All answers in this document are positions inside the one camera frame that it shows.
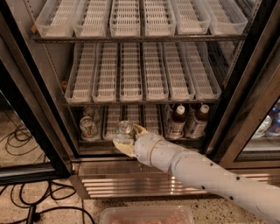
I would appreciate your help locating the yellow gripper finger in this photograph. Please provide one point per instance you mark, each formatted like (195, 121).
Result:
(140, 131)
(125, 148)

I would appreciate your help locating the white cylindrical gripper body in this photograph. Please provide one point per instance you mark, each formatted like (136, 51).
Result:
(143, 149)

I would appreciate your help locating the green 7up can front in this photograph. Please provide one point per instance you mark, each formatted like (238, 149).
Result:
(125, 132)

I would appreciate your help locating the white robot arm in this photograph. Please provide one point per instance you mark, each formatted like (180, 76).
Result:
(197, 171)

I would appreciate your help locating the stainless fridge base grille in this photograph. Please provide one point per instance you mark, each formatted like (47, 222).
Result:
(119, 176)

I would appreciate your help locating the green soda can left front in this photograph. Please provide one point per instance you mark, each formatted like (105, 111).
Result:
(88, 128)

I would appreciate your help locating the green soda can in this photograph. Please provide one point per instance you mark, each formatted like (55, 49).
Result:
(88, 128)
(91, 111)

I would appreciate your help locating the green soda can left rear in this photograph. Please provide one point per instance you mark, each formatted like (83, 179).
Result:
(91, 111)

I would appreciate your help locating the open glass fridge door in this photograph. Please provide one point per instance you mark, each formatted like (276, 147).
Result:
(30, 82)

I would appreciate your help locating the blue can behind right door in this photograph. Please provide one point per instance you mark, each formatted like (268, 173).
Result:
(274, 129)

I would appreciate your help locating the clear plastic tray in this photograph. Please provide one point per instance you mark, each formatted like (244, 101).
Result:
(56, 18)
(80, 82)
(203, 78)
(154, 73)
(105, 74)
(191, 16)
(180, 83)
(152, 119)
(91, 18)
(111, 119)
(226, 17)
(125, 18)
(130, 73)
(133, 114)
(159, 19)

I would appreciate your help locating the brown tea bottle left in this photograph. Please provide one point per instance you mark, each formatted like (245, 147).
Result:
(175, 123)

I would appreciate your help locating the brown tea bottle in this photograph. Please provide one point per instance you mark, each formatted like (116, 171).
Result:
(197, 122)
(175, 123)

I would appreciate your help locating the brown tea bottle right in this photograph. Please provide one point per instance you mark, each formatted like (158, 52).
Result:
(197, 122)

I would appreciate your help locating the clear plastic bin on floor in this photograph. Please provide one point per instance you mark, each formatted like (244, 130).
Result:
(147, 215)

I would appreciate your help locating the middle wire shelf rail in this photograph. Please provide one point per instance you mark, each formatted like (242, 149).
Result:
(108, 103)

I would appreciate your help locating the wire shelf rail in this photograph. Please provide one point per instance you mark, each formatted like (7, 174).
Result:
(108, 103)
(187, 38)

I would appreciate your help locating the top wire shelf rail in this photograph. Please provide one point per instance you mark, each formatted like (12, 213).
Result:
(187, 38)

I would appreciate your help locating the right fridge door frame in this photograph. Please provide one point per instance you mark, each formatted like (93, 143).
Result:
(249, 93)

